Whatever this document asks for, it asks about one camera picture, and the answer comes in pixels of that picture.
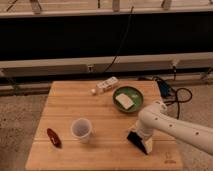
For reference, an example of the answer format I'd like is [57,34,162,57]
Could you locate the black hanging cable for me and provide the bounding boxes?
[101,5,135,74]

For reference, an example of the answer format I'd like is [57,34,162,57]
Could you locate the blue power adapter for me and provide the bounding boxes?
[157,81,170,98]

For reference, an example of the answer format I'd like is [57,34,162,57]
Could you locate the white sponge block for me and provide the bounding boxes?
[115,93,134,109]

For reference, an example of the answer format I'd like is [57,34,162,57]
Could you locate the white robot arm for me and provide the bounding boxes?
[136,101,213,155]

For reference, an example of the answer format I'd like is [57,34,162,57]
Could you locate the dark red chili pepper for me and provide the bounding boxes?
[47,128,62,148]

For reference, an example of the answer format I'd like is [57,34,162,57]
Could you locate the green round plate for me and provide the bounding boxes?
[113,86,143,113]

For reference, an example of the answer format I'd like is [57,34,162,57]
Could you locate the white ceramic cup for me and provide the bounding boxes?
[70,118,92,143]

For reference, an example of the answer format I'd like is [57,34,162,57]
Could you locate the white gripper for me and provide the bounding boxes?
[137,133,153,154]

